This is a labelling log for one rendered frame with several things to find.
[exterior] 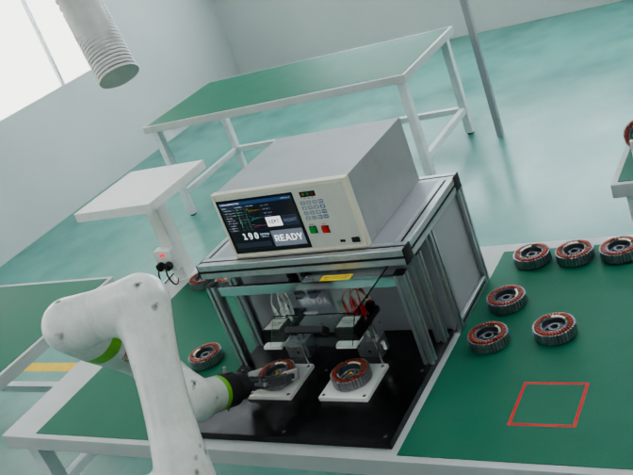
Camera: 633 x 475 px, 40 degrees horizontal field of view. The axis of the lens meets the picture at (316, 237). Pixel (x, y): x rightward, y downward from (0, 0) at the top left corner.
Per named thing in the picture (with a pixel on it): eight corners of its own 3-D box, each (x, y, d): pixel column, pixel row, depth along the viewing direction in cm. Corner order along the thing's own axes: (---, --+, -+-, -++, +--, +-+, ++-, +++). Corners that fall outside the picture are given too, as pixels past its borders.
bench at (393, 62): (439, 188, 537) (403, 73, 508) (183, 219, 650) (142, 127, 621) (481, 128, 604) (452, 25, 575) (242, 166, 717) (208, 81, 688)
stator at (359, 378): (361, 394, 227) (357, 383, 225) (326, 392, 233) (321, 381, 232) (380, 368, 235) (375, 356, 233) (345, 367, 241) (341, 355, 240)
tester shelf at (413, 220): (408, 265, 219) (402, 250, 217) (201, 280, 255) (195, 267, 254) (462, 185, 252) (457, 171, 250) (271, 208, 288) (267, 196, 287)
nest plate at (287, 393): (291, 400, 238) (289, 397, 237) (248, 399, 246) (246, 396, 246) (315, 367, 249) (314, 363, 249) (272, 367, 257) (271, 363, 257)
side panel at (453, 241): (462, 332, 243) (429, 233, 231) (451, 333, 245) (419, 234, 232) (490, 279, 264) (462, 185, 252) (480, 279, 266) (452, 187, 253)
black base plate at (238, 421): (392, 449, 208) (389, 442, 207) (189, 437, 243) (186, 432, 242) (453, 335, 243) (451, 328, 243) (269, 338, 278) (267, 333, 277)
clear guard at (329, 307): (352, 346, 206) (344, 325, 203) (270, 348, 219) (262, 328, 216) (401, 273, 230) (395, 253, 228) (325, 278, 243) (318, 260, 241)
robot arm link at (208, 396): (190, 435, 211) (205, 399, 208) (155, 406, 217) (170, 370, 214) (226, 422, 223) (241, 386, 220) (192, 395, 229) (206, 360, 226)
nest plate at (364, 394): (367, 401, 225) (366, 398, 224) (319, 401, 233) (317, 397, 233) (389, 367, 236) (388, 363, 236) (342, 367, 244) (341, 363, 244)
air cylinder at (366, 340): (383, 356, 241) (377, 340, 239) (360, 357, 246) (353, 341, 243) (390, 346, 245) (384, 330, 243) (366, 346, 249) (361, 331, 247)
